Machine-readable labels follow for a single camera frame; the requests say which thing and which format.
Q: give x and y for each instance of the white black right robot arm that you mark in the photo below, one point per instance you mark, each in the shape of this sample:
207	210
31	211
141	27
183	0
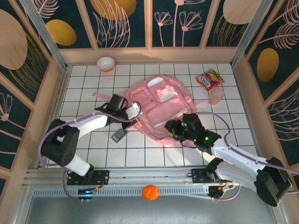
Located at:
236	177

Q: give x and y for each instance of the pink student backpack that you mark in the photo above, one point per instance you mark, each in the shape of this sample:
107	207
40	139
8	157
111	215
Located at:
163	109

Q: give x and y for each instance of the white orange bowl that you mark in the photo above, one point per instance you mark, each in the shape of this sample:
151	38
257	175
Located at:
105	63

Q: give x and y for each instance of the orange red snack packet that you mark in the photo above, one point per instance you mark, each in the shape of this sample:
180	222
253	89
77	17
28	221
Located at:
210	79

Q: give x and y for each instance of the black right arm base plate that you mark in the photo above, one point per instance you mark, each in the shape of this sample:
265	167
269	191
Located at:
198	176

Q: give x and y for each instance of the small black controller board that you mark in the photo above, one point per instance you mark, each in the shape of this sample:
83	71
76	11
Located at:
86	192
217	191

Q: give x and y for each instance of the aluminium mounting rail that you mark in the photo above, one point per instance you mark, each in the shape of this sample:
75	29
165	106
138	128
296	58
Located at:
149	175

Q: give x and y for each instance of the orange ball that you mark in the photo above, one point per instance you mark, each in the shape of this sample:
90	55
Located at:
150	192

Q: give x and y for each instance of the aluminium frame post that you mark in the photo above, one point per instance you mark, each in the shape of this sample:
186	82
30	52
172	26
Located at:
46	39
250	35

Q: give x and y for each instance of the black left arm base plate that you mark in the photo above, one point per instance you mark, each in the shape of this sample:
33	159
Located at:
102	177

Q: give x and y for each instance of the pink round lid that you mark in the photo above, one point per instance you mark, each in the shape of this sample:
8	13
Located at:
216	96

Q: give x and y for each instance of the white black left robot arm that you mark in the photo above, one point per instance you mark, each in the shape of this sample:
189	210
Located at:
91	126

